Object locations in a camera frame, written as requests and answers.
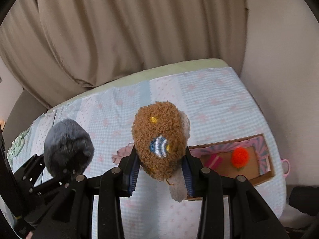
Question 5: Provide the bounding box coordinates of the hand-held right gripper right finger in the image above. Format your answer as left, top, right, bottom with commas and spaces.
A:
183, 152, 290, 239

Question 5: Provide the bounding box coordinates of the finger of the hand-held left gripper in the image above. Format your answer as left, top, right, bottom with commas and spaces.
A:
14, 154, 48, 188
28, 170, 76, 198

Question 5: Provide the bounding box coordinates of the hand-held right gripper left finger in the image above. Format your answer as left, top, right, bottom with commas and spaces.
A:
32, 147, 140, 239

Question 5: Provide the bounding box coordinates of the grey furry microphone cover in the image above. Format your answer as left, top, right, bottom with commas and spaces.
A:
44, 119, 95, 178

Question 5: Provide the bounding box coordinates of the brown and white plush toy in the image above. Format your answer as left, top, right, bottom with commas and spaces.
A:
132, 101, 191, 203

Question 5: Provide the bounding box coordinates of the pink striped soft block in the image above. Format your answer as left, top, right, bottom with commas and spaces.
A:
204, 154, 223, 170

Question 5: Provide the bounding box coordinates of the small pink cloth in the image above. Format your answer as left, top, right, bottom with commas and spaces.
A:
111, 143, 136, 164

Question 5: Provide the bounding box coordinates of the pale green cloth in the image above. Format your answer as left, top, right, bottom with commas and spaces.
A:
7, 129, 33, 165

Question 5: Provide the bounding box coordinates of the orange pompom ball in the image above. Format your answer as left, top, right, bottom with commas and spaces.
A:
231, 147, 250, 168

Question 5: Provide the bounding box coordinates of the cardboard box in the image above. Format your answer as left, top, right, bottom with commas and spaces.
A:
186, 134, 276, 201

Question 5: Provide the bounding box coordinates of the light blue checked blanket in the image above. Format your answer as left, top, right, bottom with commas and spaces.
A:
5, 67, 291, 239

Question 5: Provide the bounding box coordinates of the pale green mattress sheet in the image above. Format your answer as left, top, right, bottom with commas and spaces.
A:
47, 58, 230, 113

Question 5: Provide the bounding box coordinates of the dark cloth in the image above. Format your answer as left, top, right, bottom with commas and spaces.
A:
288, 186, 319, 215

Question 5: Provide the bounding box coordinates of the beige curtain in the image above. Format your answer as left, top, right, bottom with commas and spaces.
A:
0, 0, 250, 110

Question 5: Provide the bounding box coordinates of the pink plastic ring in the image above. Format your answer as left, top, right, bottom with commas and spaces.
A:
280, 158, 292, 178

